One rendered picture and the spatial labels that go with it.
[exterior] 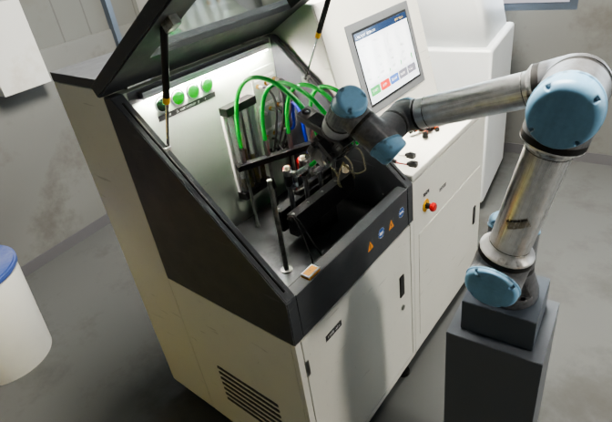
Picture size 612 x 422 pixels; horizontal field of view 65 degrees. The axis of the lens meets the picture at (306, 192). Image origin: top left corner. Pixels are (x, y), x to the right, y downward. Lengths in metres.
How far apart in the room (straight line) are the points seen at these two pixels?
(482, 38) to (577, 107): 2.05
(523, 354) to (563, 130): 0.66
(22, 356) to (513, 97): 2.52
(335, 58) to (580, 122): 1.05
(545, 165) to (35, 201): 3.16
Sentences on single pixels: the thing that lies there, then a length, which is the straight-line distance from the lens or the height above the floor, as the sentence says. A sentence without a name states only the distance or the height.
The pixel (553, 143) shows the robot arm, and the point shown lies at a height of 1.43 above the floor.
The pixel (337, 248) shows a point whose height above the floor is 0.95.
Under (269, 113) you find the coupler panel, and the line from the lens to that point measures 1.84.
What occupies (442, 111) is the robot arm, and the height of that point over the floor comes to 1.40.
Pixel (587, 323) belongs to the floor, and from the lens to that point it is 2.67.
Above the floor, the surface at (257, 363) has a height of 0.60.
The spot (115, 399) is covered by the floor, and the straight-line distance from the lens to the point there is 2.57.
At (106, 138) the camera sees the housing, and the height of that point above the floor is 1.31.
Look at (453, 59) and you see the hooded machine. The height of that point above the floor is 1.00.
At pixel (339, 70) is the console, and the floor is 1.32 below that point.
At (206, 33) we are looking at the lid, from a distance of 1.44.
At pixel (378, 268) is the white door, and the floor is 0.75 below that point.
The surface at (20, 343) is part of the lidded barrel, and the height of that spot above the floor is 0.19.
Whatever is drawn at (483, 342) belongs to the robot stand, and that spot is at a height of 0.80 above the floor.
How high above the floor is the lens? 1.82
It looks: 30 degrees down
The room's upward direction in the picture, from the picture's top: 9 degrees counter-clockwise
